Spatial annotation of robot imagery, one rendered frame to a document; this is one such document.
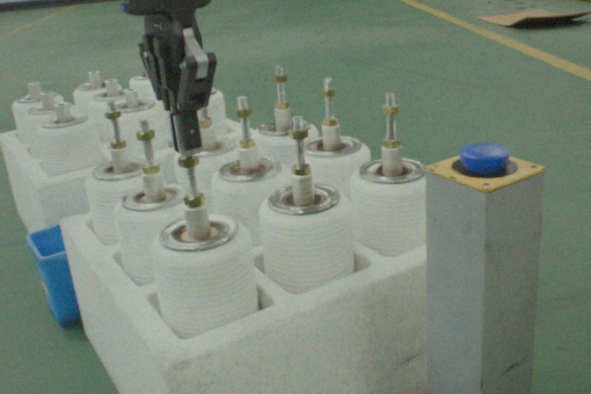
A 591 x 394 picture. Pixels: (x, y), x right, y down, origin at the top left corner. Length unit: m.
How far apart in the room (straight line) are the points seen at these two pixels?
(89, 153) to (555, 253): 0.77
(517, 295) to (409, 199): 0.17
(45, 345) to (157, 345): 0.41
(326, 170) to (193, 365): 0.31
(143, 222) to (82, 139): 0.42
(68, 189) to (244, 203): 0.41
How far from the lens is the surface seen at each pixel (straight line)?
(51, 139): 1.09
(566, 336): 0.92
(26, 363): 0.97
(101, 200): 0.80
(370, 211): 0.70
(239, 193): 0.72
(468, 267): 0.56
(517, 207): 0.55
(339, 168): 0.78
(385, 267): 0.68
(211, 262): 0.58
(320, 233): 0.63
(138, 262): 0.71
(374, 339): 0.69
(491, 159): 0.54
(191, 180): 0.59
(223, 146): 0.86
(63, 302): 0.99
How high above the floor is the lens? 0.51
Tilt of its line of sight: 20 degrees down
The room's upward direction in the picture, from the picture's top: 5 degrees counter-clockwise
